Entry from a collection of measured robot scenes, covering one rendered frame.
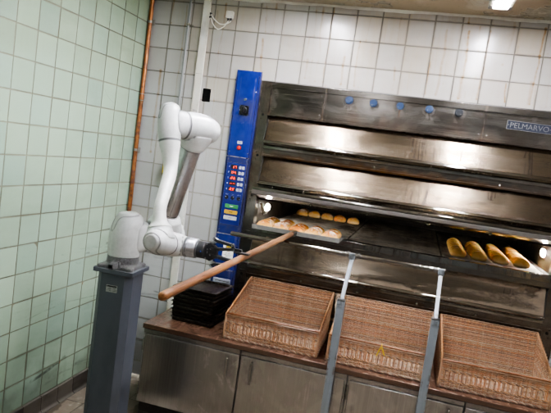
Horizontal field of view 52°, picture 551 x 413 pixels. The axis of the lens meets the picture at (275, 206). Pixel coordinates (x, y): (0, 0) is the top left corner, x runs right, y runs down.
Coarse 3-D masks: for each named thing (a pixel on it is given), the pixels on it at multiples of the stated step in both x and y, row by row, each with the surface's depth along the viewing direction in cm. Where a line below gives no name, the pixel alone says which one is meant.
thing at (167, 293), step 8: (272, 240) 293; (280, 240) 305; (256, 248) 264; (264, 248) 274; (240, 256) 240; (248, 256) 250; (224, 264) 221; (232, 264) 228; (208, 272) 204; (216, 272) 211; (184, 280) 187; (192, 280) 190; (200, 280) 196; (168, 288) 174; (176, 288) 178; (184, 288) 183; (160, 296) 170; (168, 296) 171
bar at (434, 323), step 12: (264, 240) 325; (336, 252) 315; (348, 252) 314; (348, 264) 310; (396, 264) 307; (408, 264) 306; (420, 264) 305; (348, 276) 305; (336, 312) 294; (336, 324) 295; (432, 324) 282; (336, 336) 295; (432, 336) 283; (336, 348) 295; (432, 348) 283; (432, 360) 283; (420, 384) 288; (324, 396) 299; (420, 396) 286; (324, 408) 299; (420, 408) 286
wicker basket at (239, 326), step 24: (264, 288) 361; (288, 288) 358; (312, 288) 355; (240, 312) 350; (264, 312) 358; (288, 312) 355; (312, 312) 352; (240, 336) 325; (264, 336) 332; (288, 336) 338; (312, 336) 309
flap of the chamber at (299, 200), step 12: (252, 192) 349; (264, 192) 347; (312, 204) 349; (324, 204) 338; (336, 204) 336; (384, 216) 344; (396, 216) 330; (408, 216) 326; (420, 216) 325; (456, 228) 333; (468, 228) 320; (480, 228) 317; (492, 228) 315; (528, 240) 327; (540, 240) 315
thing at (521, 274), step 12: (312, 240) 356; (348, 240) 355; (384, 252) 346; (396, 252) 344; (408, 252) 342; (420, 252) 344; (444, 264) 337; (456, 264) 335; (468, 264) 334; (480, 264) 332; (516, 276) 327; (528, 276) 326; (540, 276) 324
